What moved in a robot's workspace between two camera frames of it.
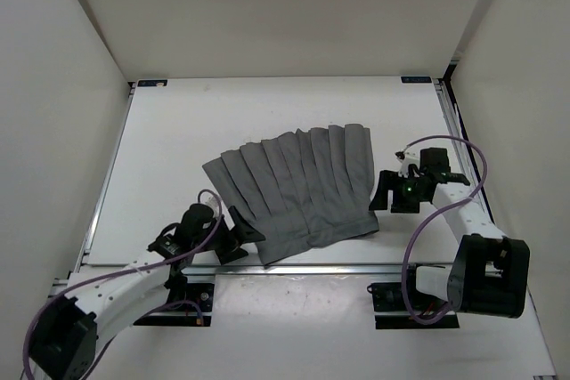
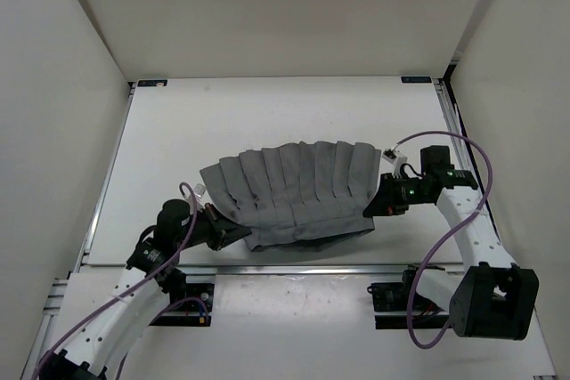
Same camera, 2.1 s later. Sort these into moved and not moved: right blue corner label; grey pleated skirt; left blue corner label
Moved: grey pleated skirt
Not moved: right blue corner label; left blue corner label
